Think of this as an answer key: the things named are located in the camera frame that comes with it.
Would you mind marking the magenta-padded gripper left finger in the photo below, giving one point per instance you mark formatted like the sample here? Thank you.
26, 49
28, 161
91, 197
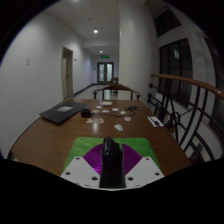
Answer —
80, 171

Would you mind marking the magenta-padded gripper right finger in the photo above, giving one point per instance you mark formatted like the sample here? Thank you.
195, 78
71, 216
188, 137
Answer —
145, 171

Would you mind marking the black computer mouse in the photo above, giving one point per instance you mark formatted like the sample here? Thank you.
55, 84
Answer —
111, 163

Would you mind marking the green printed mouse pad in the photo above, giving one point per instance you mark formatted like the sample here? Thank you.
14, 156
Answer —
81, 144

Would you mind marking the white paper slip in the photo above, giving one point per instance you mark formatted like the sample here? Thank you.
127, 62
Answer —
155, 121

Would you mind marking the tan round card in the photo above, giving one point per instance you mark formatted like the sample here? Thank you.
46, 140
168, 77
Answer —
100, 120
89, 121

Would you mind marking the red and white card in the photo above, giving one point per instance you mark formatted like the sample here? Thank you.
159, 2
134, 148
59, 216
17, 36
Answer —
127, 118

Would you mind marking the small black box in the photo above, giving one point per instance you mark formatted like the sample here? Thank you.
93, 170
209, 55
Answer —
85, 113

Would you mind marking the closed black laptop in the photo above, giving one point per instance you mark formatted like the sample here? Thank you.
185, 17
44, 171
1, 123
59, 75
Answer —
63, 113

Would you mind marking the small white card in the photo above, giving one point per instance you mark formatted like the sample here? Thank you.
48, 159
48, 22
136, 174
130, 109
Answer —
115, 109
105, 111
95, 111
123, 112
99, 107

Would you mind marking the small black device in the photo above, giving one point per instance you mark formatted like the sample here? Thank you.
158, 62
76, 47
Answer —
133, 108

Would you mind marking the flat white box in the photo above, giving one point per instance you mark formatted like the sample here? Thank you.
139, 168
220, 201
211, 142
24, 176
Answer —
107, 103

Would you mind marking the brown wooden armchair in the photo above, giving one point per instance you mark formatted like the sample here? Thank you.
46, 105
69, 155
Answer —
116, 87

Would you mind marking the dark wooden chair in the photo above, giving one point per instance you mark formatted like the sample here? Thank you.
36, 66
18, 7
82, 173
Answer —
115, 80

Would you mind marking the open side doorway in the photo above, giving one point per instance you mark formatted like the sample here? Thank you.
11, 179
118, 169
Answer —
67, 73

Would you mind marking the wood-topped black metal railing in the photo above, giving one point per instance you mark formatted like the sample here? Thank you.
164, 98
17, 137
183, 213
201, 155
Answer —
186, 80

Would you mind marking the glazed double door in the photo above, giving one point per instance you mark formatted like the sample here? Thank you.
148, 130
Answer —
105, 72

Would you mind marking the dark framed window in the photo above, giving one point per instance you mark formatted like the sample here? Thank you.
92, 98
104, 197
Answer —
176, 66

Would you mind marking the green exit sign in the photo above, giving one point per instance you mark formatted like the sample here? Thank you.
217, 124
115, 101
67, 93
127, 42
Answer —
105, 56

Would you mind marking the dark transom window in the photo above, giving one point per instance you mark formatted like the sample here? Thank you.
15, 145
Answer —
167, 21

